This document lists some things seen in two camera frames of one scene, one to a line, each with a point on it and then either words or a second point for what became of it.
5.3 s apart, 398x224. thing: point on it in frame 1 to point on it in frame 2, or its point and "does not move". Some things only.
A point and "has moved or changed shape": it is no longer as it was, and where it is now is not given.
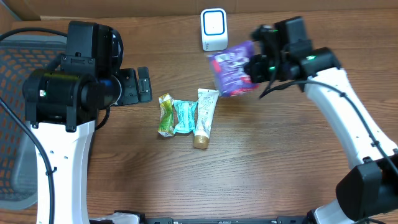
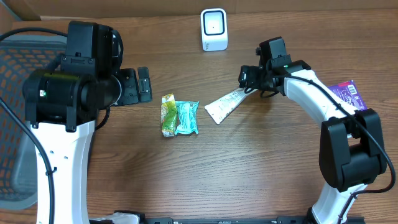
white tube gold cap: (208, 101) to (219, 111)
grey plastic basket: (20, 53) does not move
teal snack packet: (186, 116) does not move
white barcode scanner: (214, 27) does not move
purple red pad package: (227, 68) has moved or changed shape
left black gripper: (134, 95) does not move
